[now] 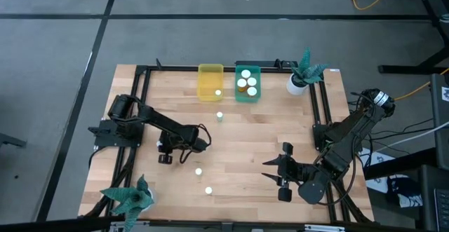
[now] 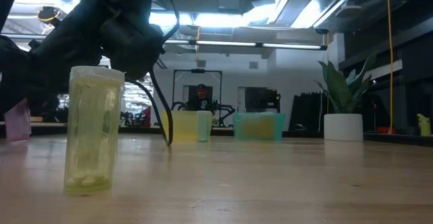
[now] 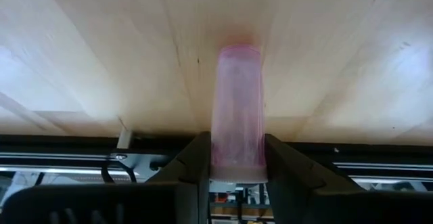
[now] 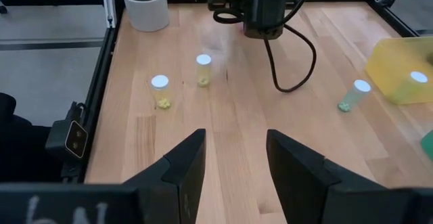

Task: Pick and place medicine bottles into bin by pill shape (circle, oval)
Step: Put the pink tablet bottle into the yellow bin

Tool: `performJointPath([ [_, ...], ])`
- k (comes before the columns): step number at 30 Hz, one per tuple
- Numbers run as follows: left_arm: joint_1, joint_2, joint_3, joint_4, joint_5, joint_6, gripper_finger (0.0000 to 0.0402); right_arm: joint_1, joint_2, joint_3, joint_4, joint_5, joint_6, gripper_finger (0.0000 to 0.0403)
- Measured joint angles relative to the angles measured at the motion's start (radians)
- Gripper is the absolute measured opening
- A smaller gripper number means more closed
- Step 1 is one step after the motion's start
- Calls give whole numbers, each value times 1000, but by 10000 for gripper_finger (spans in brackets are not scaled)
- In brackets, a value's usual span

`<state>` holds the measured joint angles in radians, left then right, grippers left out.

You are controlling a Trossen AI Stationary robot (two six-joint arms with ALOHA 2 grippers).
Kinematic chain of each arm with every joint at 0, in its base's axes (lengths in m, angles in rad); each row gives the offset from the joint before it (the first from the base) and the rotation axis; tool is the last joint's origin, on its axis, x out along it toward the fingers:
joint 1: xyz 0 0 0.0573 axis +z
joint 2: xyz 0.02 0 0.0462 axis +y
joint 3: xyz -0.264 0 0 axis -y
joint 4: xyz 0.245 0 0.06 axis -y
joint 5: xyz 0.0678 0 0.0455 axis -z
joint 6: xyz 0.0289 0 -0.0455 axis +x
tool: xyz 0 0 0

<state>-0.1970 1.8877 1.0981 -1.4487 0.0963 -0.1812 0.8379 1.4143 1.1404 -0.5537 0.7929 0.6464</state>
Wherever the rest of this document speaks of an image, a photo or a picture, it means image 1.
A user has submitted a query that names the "white cable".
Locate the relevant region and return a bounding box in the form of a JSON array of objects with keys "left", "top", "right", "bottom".
[{"left": 371, "top": 121, "right": 449, "bottom": 152}]

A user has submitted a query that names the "translucent teal plastic bin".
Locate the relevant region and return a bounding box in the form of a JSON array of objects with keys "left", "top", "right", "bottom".
[{"left": 234, "top": 64, "right": 262, "bottom": 104}]

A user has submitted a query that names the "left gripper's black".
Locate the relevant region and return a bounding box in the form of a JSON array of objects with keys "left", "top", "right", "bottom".
[{"left": 156, "top": 130, "right": 198, "bottom": 165}]

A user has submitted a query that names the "black keyboard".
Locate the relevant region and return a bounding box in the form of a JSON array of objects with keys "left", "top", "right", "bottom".
[{"left": 434, "top": 188, "right": 449, "bottom": 232}]

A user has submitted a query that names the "translucent yellow plastic bin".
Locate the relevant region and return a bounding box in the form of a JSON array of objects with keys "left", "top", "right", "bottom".
[{"left": 196, "top": 63, "right": 225, "bottom": 102}]

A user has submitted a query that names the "black computer case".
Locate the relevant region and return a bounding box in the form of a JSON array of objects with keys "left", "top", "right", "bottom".
[{"left": 429, "top": 73, "right": 449, "bottom": 172}]

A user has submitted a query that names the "black aluminium table frame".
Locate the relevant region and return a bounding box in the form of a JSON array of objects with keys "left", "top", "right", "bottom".
[{"left": 79, "top": 58, "right": 375, "bottom": 232}]

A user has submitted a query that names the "black desk frame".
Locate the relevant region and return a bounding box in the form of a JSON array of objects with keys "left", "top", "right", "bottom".
[{"left": 377, "top": 0, "right": 449, "bottom": 75}]

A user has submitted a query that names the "green plant in white pot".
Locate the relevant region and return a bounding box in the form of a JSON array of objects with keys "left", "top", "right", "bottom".
[
  {"left": 99, "top": 174, "right": 156, "bottom": 232},
  {"left": 286, "top": 46, "right": 330, "bottom": 97}
]

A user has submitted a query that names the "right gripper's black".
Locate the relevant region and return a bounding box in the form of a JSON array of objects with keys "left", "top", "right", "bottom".
[{"left": 261, "top": 142, "right": 317, "bottom": 203}]

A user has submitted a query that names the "blue and white bag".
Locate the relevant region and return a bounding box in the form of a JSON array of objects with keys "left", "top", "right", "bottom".
[{"left": 359, "top": 147, "right": 424, "bottom": 208}]

